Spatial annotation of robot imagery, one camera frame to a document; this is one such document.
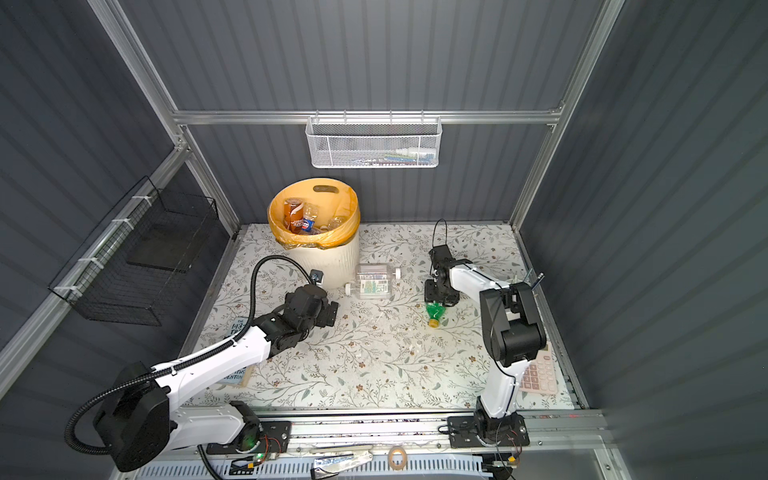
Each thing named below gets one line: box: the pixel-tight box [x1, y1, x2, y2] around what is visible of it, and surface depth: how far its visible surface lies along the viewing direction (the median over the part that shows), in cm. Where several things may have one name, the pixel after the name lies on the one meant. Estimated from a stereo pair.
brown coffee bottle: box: [283, 198, 304, 234], surface depth 93 cm
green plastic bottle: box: [425, 302, 446, 328], surface depth 95 cm
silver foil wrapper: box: [313, 451, 373, 475], surface depth 70 cm
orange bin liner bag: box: [268, 178, 361, 250], surface depth 94 cm
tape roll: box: [388, 446, 407, 471], surface depth 72 cm
